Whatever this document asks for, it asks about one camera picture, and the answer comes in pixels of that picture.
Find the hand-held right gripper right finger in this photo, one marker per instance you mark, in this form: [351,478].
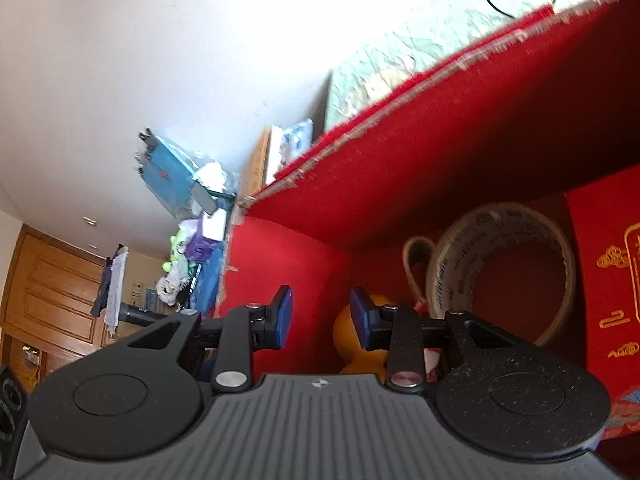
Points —
[359,317]

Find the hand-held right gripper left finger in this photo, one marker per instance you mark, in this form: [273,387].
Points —
[284,317]

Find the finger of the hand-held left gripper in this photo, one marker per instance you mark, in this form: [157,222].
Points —
[142,315]

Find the brown gourd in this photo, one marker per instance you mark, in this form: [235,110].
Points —
[345,340]

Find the grey printed tape roll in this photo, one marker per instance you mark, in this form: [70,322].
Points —
[450,270]

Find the red cardboard box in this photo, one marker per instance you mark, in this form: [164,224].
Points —
[450,160]

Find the small red gift box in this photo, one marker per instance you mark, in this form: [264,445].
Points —
[590,260]

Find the white fluffy toy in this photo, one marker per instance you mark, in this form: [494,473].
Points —
[167,290]

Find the hanging clothes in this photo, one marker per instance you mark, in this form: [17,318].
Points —
[112,285]

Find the green toy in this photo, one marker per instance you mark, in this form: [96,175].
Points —
[172,250]

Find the blue checkered cloth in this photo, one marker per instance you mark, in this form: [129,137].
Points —
[207,280]

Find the purple plastic wrapper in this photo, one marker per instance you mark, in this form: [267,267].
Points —
[200,249]

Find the wooden door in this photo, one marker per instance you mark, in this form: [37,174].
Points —
[45,290]

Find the white tissue pack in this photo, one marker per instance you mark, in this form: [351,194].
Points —
[214,224]

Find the small dark screen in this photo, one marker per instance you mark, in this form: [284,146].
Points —
[205,200]

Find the blue packet in plastic bag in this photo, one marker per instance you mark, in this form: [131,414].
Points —
[165,175]

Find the blue white booklet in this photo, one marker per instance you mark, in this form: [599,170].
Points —
[295,142]

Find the pale green quilt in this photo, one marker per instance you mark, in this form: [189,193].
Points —
[425,45]

